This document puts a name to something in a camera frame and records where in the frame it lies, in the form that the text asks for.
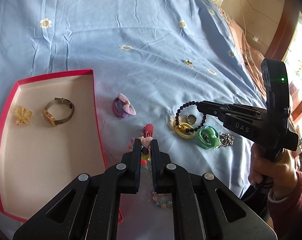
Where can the wooden bed headboard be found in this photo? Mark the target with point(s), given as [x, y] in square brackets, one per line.
[278, 17]

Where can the red cardboard box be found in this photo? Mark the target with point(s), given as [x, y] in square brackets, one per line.
[53, 155]

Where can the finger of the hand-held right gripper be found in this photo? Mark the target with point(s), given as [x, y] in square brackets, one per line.
[246, 110]
[211, 108]

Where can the yellow hair claw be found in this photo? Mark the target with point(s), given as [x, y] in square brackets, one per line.
[22, 115]

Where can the person's right forearm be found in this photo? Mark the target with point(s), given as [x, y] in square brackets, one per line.
[291, 205]

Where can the person's right hand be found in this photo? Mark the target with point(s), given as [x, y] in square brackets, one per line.
[273, 177]

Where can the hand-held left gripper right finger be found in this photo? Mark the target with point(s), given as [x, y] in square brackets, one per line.
[154, 160]

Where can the pink hair clip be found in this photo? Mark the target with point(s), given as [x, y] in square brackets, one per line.
[149, 129]

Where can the blue daisy bedsheet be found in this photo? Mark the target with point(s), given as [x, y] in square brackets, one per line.
[141, 42]

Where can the bright window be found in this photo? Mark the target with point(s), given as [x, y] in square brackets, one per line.
[300, 62]

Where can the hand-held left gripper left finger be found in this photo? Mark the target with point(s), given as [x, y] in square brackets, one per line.
[137, 156]

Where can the gold wristwatch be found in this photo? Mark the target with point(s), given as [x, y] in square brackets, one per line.
[48, 117]

